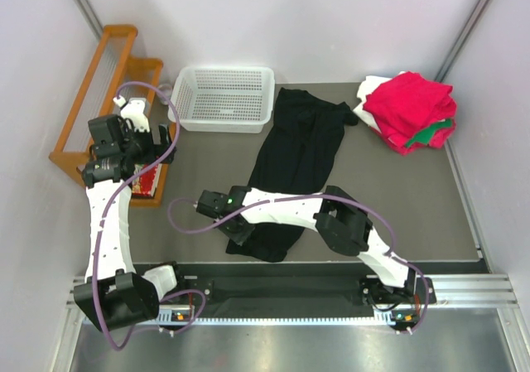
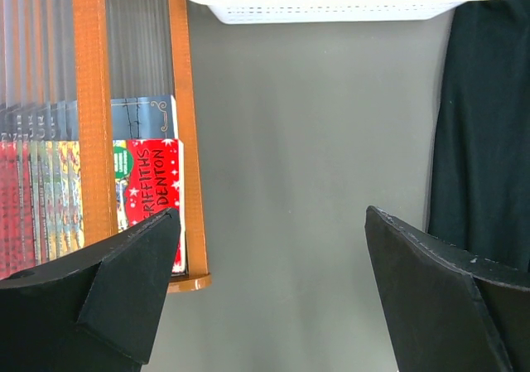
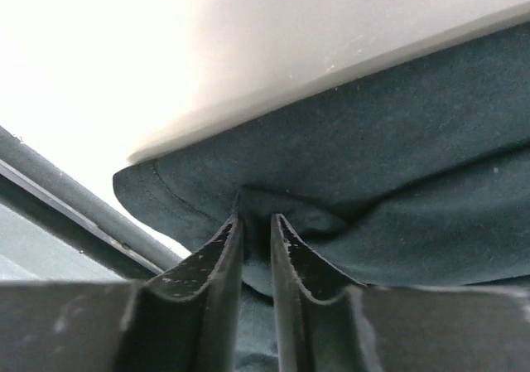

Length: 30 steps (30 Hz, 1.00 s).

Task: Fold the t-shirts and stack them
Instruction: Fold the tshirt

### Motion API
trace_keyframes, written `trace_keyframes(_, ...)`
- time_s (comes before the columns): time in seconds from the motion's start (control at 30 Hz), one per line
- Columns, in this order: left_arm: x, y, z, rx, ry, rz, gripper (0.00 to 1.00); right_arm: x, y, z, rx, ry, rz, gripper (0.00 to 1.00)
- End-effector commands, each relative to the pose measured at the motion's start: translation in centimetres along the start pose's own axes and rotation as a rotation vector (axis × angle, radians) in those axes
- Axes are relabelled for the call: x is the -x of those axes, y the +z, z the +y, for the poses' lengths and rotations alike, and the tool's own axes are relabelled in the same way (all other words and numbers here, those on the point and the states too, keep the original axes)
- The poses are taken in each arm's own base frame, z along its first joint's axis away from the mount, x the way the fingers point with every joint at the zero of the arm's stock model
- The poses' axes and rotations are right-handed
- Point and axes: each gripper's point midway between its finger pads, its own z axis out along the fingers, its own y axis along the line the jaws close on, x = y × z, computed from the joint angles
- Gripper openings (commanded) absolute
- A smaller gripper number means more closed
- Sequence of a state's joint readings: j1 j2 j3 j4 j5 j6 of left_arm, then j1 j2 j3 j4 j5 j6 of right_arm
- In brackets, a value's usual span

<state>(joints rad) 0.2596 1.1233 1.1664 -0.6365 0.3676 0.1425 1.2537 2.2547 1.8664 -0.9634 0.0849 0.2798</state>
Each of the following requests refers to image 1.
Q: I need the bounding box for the black t shirt blue logo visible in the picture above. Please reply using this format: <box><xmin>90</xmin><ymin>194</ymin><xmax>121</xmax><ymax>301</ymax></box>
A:
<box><xmin>225</xmin><ymin>88</ymin><xmax>359</xmax><ymax>263</ymax></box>

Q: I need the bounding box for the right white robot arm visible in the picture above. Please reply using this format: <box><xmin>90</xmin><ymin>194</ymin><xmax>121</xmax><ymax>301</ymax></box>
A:
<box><xmin>195</xmin><ymin>186</ymin><xmax>417</xmax><ymax>304</ymax></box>

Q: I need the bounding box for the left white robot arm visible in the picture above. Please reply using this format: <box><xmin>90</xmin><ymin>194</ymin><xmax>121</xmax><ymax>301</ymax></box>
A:
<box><xmin>74</xmin><ymin>114</ymin><xmax>188</xmax><ymax>331</ymax></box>

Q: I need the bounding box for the red box in rack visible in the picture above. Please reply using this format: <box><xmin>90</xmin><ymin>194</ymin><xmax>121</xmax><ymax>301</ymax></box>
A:
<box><xmin>131</xmin><ymin>165</ymin><xmax>161</xmax><ymax>198</ymax></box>

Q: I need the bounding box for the small clear plastic cup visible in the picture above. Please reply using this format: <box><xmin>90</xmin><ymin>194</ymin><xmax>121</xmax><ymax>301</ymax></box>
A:
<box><xmin>158</xmin><ymin>84</ymin><xmax>173</xmax><ymax>98</ymax></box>

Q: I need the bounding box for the white plastic perforated basket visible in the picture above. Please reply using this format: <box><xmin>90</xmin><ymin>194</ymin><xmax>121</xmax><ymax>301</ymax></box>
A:
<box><xmin>167</xmin><ymin>66</ymin><xmax>276</xmax><ymax>134</ymax></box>

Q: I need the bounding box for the orange wooden rack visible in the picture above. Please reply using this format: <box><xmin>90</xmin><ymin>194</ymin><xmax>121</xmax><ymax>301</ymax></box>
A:
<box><xmin>49</xmin><ymin>24</ymin><xmax>163</xmax><ymax>187</ymax></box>

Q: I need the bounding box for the white folded t shirt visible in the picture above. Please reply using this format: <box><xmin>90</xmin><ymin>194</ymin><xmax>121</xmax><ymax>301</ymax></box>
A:
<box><xmin>352</xmin><ymin>75</ymin><xmax>398</xmax><ymax>133</ymax></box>

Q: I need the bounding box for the red folded t shirt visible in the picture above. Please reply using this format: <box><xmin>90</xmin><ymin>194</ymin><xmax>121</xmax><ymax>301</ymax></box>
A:
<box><xmin>364</xmin><ymin>71</ymin><xmax>457</xmax><ymax>155</ymax></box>

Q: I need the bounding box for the green folded t shirt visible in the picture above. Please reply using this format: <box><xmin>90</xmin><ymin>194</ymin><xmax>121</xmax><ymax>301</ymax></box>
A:
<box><xmin>405</xmin><ymin>118</ymin><xmax>453</xmax><ymax>148</ymax></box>

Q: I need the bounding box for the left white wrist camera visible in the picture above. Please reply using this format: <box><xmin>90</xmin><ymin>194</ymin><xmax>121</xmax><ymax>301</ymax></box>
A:
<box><xmin>113</xmin><ymin>96</ymin><xmax>151</xmax><ymax>133</ymax></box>

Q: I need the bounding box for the white slotted cable duct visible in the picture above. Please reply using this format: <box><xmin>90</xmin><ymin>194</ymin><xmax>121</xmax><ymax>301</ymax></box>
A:
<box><xmin>152</xmin><ymin>306</ymin><xmax>416</xmax><ymax>331</ymax></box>

